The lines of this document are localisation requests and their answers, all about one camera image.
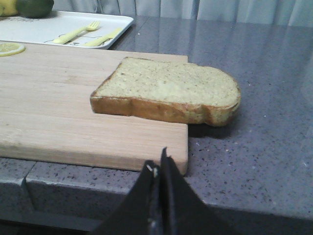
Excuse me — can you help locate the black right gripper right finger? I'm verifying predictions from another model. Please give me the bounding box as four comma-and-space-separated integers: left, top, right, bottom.
160, 148, 235, 235

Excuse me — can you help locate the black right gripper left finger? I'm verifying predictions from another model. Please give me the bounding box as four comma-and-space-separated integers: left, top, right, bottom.
91, 161, 161, 235

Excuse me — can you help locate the bread slice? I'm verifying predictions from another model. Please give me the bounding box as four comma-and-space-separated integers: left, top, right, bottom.
90, 57, 241, 127

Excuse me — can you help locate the white rectangular tray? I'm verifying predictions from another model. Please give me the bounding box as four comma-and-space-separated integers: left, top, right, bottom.
0, 11, 134, 49

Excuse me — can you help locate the wooden cutting board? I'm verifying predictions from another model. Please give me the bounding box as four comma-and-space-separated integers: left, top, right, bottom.
0, 44, 188, 173

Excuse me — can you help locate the yellow plastic knife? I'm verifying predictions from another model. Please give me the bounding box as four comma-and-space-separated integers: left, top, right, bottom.
82, 28, 122, 47

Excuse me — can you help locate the yellow plastic fork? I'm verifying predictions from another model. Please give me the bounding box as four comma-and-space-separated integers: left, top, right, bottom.
53, 21, 100, 45

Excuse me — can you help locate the lemon slice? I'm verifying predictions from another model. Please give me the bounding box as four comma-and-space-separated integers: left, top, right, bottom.
0, 43, 25, 57

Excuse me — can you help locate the green lime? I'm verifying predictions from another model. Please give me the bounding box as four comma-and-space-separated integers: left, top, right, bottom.
16, 0, 54, 19

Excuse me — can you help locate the front yellow lemon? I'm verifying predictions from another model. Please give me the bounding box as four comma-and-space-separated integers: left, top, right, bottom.
0, 0, 19, 17

